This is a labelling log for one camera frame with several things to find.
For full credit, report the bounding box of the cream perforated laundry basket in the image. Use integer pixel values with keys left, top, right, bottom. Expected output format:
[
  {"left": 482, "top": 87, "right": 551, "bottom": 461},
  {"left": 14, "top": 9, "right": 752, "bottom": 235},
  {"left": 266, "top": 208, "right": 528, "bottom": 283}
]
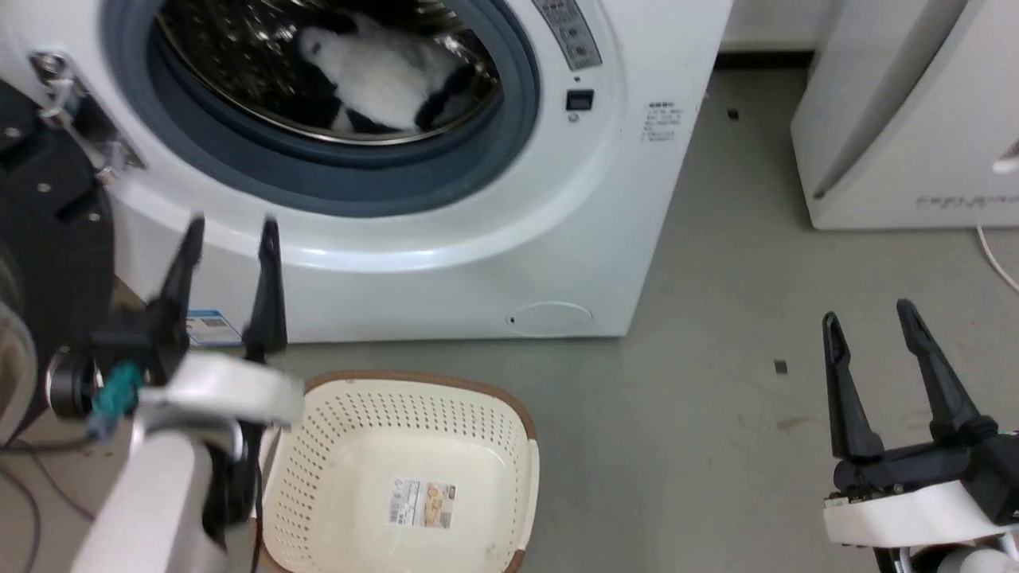
[{"left": 253, "top": 370, "right": 542, "bottom": 573}]

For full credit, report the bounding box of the paper label on basket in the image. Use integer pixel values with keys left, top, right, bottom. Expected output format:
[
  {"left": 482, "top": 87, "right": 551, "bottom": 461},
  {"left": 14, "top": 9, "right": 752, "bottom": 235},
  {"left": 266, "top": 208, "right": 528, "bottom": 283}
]
[{"left": 388, "top": 477, "right": 458, "bottom": 531}]

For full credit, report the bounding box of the metal washing machine door hinge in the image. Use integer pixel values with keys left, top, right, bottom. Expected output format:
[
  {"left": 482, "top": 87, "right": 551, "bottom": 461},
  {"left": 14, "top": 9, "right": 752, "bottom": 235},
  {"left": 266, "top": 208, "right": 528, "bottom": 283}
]
[{"left": 30, "top": 51, "right": 146, "bottom": 185}]

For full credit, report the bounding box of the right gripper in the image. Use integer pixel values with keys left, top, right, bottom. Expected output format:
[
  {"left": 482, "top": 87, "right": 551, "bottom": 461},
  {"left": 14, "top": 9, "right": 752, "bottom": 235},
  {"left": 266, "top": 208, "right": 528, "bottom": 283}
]
[{"left": 822, "top": 298, "right": 1019, "bottom": 550}]

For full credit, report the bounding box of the teal cable connector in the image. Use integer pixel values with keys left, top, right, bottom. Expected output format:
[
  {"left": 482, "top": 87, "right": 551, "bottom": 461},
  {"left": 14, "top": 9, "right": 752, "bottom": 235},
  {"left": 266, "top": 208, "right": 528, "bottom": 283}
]
[{"left": 86, "top": 362, "right": 144, "bottom": 442}]

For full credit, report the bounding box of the black round washing machine door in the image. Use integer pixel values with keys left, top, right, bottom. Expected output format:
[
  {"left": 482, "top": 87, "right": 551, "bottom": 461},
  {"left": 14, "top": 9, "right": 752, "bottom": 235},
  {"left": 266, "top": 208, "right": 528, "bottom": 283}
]
[{"left": 0, "top": 78, "right": 118, "bottom": 446}]

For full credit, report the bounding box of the white front-load washing machine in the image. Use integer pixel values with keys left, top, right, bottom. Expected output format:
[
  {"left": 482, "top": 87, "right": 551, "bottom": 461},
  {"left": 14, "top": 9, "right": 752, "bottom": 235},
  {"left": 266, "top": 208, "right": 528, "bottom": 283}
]
[{"left": 0, "top": 0, "right": 733, "bottom": 345}]

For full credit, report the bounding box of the black floor cable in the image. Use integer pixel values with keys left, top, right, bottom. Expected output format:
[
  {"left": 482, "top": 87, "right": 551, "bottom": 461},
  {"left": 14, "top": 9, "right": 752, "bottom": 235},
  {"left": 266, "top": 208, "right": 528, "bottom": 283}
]
[{"left": 0, "top": 434, "right": 98, "bottom": 573}]

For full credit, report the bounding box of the white box-shaped appliance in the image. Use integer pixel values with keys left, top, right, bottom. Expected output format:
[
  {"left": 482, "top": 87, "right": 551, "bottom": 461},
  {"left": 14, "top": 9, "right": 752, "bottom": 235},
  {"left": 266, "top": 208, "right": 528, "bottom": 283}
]
[{"left": 790, "top": 0, "right": 1019, "bottom": 232}]

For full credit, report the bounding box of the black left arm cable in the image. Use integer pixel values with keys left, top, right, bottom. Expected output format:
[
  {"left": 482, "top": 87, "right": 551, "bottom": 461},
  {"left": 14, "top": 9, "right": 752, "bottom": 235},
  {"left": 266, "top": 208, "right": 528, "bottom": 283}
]
[{"left": 199, "top": 420, "right": 267, "bottom": 573}]

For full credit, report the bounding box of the white floor cable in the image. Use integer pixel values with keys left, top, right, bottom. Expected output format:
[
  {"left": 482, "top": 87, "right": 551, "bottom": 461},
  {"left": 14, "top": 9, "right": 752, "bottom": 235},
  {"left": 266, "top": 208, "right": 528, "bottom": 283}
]
[{"left": 975, "top": 225, "right": 1019, "bottom": 294}]

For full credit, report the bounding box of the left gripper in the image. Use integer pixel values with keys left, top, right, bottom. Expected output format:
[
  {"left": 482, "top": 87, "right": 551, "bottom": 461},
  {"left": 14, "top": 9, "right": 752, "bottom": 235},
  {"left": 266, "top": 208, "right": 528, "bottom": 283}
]
[{"left": 46, "top": 213, "right": 305, "bottom": 431}]

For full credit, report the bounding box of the black and white plush toy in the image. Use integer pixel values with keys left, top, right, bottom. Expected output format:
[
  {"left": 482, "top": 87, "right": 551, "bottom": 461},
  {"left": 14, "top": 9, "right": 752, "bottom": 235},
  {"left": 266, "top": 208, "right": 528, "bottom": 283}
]
[{"left": 296, "top": 11, "right": 499, "bottom": 134}]

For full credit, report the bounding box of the blue white energy label sticker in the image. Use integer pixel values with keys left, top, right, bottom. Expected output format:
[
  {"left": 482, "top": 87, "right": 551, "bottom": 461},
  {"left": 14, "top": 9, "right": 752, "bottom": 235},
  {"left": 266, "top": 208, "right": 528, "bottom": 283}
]
[{"left": 186, "top": 309, "right": 244, "bottom": 349}]

